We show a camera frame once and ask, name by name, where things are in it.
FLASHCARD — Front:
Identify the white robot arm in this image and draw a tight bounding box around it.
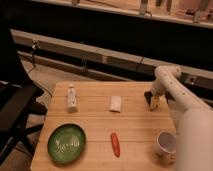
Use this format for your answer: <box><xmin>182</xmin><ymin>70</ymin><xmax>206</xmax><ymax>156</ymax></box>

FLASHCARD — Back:
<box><xmin>150</xmin><ymin>65</ymin><xmax>213</xmax><ymax>171</ymax></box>

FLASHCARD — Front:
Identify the white tube with cap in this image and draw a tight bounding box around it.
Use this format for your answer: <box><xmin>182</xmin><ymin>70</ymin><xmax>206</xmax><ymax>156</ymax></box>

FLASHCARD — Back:
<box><xmin>67</xmin><ymin>84</ymin><xmax>77</xmax><ymax>112</ymax></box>

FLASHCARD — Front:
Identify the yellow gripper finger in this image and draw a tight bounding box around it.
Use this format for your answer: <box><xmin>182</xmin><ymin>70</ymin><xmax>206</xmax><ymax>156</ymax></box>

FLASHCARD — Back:
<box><xmin>149</xmin><ymin>96</ymin><xmax>160</xmax><ymax>111</ymax></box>

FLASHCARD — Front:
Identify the white folded cloth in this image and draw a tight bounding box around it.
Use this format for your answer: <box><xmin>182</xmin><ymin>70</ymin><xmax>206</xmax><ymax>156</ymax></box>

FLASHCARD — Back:
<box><xmin>109</xmin><ymin>96</ymin><xmax>122</xmax><ymax>112</ymax></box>

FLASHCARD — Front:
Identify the black eraser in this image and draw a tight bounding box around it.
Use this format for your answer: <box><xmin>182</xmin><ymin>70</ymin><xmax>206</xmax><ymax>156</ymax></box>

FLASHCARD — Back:
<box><xmin>144</xmin><ymin>91</ymin><xmax>152</xmax><ymax>107</ymax></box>

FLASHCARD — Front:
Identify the orange carrot toy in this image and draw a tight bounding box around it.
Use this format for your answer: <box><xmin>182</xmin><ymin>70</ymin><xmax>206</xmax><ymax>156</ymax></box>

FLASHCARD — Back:
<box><xmin>110</xmin><ymin>133</ymin><xmax>120</xmax><ymax>157</ymax></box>

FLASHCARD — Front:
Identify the black chair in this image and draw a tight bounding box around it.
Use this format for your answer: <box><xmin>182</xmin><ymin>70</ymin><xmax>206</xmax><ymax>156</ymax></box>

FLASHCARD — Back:
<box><xmin>0</xmin><ymin>31</ymin><xmax>47</xmax><ymax>165</ymax></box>

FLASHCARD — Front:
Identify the green ceramic plate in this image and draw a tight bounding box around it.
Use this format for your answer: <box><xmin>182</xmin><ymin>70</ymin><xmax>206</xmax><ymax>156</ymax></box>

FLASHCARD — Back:
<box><xmin>47</xmin><ymin>123</ymin><xmax>87</xmax><ymax>164</ymax></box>

